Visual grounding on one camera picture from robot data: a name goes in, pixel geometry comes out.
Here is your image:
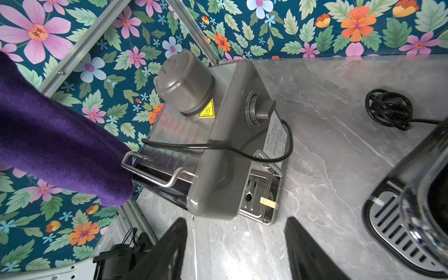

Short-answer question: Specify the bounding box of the black capsule coffee machine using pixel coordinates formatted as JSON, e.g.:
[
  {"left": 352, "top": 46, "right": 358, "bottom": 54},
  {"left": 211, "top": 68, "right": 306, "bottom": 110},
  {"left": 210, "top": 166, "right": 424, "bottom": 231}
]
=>
[{"left": 362, "top": 120, "right": 448, "bottom": 280}]

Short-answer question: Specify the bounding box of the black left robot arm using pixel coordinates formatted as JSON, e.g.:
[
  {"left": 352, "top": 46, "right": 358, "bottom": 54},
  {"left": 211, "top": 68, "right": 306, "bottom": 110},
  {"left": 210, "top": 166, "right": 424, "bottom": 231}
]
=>
[{"left": 93, "top": 227, "right": 153, "bottom": 280}]

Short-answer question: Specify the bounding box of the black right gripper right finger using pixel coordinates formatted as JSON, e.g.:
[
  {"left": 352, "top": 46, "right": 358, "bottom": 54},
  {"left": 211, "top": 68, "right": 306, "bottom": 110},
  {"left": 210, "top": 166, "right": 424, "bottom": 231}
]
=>
[{"left": 284, "top": 217, "right": 349, "bottom": 280}]

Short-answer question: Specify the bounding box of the silver espresso coffee machine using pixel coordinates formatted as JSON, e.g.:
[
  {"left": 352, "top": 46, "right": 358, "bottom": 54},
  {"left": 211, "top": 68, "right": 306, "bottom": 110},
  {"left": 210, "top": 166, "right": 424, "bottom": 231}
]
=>
[{"left": 121, "top": 50, "right": 294, "bottom": 225}]

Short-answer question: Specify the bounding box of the purple microfiber cloth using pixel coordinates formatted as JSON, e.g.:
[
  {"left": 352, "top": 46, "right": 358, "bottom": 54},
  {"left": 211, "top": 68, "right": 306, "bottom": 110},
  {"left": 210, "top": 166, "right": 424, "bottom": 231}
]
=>
[{"left": 1, "top": 54, "right": 134, "bottom": 207}]

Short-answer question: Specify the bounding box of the espresso machine black cord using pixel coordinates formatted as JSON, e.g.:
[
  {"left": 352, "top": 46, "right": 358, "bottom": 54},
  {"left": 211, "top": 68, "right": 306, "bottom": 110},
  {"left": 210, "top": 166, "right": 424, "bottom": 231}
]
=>
[{"left": 140, "top": 118, "right": 294, "bottom": 163}]

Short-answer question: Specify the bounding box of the coiled black power cord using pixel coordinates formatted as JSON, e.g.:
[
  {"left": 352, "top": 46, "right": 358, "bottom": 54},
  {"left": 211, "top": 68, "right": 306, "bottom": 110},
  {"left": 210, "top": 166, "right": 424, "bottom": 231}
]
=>
[{"left": 364, "top": 88, "right": 442, "bottom": 132}]

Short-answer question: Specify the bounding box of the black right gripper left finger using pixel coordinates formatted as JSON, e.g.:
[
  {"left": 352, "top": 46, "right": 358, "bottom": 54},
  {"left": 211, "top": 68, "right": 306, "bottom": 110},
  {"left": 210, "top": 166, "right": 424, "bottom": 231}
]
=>
[{"left": 124, "top": 218, "right": 188, "bottom": 280}]

